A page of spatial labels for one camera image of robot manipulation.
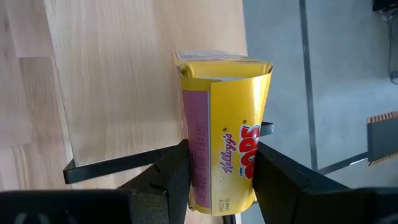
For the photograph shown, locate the thin black floor cable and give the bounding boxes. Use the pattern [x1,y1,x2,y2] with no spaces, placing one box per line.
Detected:
[384,9,398,85]

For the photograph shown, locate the black floor tape strip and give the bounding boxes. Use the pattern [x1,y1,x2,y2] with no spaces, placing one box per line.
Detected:
[317,151,369,175]
[298,0,318,171]

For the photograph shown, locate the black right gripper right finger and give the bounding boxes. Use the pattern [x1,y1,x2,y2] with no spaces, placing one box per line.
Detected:
[253,141,349,224]

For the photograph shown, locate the yellow Corn Pops box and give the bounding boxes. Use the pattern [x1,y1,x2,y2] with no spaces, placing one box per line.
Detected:
[173,49,274,217]

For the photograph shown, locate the black hazard-striped floor mat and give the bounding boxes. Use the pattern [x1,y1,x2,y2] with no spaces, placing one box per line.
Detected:
[366,111,398,167]

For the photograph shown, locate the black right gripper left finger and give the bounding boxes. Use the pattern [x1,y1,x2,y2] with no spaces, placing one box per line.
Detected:
[119,139,191,224]

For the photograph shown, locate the black floor equipment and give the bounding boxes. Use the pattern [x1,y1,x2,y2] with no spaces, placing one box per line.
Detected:
[372,0,398,12]

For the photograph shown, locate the wooden shelf with black frame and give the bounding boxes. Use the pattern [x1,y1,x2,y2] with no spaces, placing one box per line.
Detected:
[43,0,276,185]

